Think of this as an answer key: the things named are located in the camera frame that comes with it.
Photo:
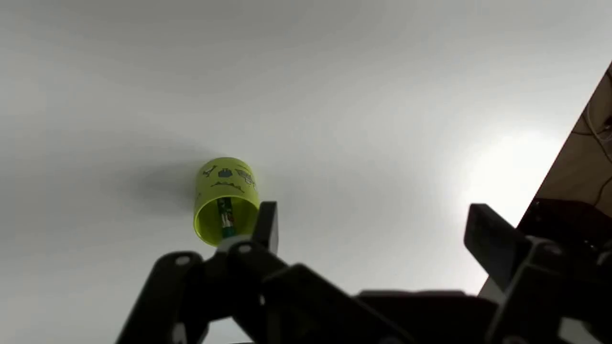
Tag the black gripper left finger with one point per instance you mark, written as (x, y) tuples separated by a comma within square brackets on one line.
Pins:
[(254, 287)]

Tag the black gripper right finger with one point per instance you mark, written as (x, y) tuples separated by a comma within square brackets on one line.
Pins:
[(508, 255)]

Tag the green capped marker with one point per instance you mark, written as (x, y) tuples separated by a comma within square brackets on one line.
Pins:
[(225, 220)]

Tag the lime green printed mug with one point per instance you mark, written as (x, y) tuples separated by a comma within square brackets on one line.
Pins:
[(225, 192)]

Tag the black computer case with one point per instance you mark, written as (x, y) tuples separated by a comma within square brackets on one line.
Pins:
[(566, 220)]

